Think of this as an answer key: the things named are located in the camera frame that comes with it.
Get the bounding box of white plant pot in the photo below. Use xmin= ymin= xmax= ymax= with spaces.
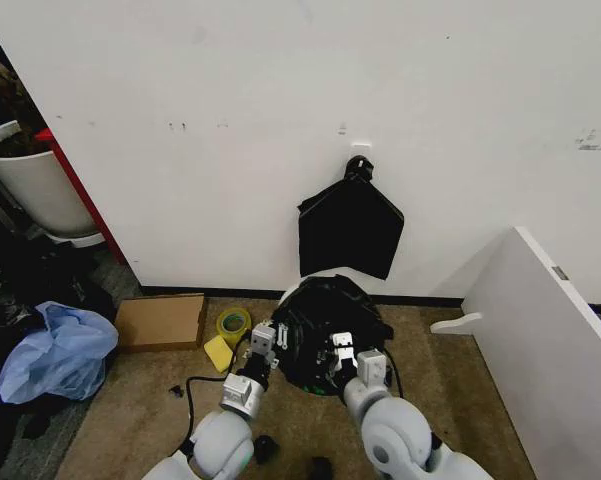
xmin=0 ymin=119 xmax=101 ymax=237

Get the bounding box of black wall hook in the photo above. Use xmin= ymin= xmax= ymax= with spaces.
xmin=343 ymin=155 xmax=377 ymax=184

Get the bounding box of flat black hanging bag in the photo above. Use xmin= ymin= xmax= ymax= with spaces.
xmin=296 ymin=179 xmax=406 ymax=282

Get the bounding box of yellow tape roll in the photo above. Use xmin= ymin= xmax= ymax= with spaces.
xmin=215 ymin=307 xmax=253 ymax=347

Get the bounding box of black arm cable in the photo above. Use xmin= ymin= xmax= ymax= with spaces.
xmin=379 ymin=344 xmax=407 ymax=402
xmin=167 ymin=373 xmax=242 ymax=454

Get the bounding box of brown plant trunk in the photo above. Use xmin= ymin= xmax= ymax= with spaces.
xmin=0 ymin=41 xmax=42 ymax=151

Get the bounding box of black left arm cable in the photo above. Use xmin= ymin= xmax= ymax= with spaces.
xmin=167 ymin=373 xmax=242 ymax=454

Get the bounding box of white furniture foot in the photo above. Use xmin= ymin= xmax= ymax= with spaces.
xmin=429 ymin=311 xmax=484 ymax=336

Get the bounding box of white pot saucer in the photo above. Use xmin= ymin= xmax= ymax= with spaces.
xmin=34 ymin=225 xmax=107 ymax=250

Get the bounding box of brown cardboard box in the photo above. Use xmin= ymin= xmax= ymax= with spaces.
xmin=114 ymin=293 xmax=207 ymax=355

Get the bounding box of black baseboard strip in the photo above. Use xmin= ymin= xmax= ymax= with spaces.
xmin=138 ymin=283 xmax=465 ymax=309

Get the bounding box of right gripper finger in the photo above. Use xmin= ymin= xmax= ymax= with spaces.
xmin=329 ymin=327 xmax=355 ymax=350
xmin=312 ymin=348 xmax=334 ymax=384

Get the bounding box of white cabinet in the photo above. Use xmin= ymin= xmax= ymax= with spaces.
xmin=461 ymin=225 xmax=601 ymax=480

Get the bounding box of black garbage bag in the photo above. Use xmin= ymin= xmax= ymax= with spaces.
xmin=270 ymin=273 xmax=395 ymax=397

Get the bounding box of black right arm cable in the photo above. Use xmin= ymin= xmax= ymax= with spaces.
xmin=379 ymin=344 xmax=407 ymax=402

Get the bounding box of yellow sponge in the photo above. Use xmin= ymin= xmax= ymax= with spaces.
xmin=202 ymin=335 xmax=234 ymax=374

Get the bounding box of blue plastic bag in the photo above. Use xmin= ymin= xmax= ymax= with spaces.
xmin=0 ymin=300 xmax=120 ymax=406

